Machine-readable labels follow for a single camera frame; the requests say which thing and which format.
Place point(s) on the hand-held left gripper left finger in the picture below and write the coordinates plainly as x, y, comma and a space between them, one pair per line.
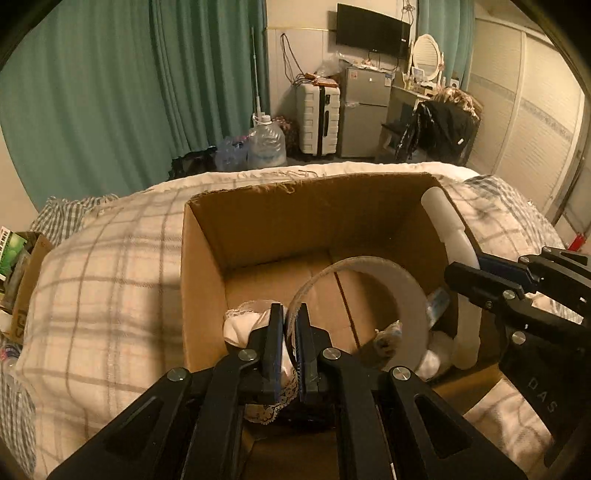
278, 341

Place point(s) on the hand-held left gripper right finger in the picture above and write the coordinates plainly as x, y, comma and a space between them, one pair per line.
302, 350

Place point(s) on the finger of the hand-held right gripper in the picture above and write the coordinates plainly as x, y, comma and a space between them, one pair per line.
503, 268
485, 286

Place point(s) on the white lace cloth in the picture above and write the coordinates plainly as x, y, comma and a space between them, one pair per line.
240, 330

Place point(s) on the white foam tube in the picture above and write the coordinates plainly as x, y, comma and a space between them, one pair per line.
455, 230

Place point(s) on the large cardboard box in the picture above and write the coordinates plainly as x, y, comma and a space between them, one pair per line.
277, 230

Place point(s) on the clear blue plastic packet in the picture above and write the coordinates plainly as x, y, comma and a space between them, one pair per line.
438, 305

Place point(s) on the small red object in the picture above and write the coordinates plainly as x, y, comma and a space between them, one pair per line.
577, 241

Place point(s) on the grey patterned small cloth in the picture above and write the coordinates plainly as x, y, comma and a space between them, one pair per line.
387, 342

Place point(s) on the white crumpled cloth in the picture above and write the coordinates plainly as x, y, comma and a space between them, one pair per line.
431, 362

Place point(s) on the black jacket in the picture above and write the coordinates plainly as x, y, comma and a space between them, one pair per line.
445, 127

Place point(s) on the white sliding wardrobe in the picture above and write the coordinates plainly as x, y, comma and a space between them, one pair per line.
531, 106

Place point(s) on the cream plaid blanket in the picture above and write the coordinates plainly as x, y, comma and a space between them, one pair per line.
115, 286

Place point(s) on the white dressing table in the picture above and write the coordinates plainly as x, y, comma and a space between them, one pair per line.
406, 104

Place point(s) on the pack of water bottles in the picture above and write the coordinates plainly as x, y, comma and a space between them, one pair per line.
231, 154

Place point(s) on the black bag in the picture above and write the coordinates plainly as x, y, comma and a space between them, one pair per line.
191, 164

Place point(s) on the large clear water jug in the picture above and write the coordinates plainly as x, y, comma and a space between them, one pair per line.
267, 143

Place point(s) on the small silver fridge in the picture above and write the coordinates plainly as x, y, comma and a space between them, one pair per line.
364, 110

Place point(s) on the white hard suitcase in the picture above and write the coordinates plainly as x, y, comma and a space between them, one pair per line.
318, 120

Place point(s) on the white oval mirror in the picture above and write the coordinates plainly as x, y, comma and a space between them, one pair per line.
425, 55

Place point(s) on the green curtain beside mirror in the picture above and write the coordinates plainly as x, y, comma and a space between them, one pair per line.
445, 27

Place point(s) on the small cardboard box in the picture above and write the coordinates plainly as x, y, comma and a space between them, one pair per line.
32, 277

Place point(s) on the orange packets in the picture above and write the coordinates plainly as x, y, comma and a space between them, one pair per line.
321, 79

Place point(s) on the clear plastic bag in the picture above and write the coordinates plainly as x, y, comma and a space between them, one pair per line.
333, 64

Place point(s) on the grey mop pole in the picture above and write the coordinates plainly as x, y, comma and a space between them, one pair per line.
256, 74

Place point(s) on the clear plastic bottle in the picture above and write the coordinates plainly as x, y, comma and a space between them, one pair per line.
7, 356

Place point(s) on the narrow green curtain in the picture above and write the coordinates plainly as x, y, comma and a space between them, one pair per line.
212, 69

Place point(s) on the green printed packet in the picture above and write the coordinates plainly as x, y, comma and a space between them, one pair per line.
11, 251

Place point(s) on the wide green curtain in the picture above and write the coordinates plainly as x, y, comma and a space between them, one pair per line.
87, 92

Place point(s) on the black wall television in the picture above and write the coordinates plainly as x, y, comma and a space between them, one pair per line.
371, 28

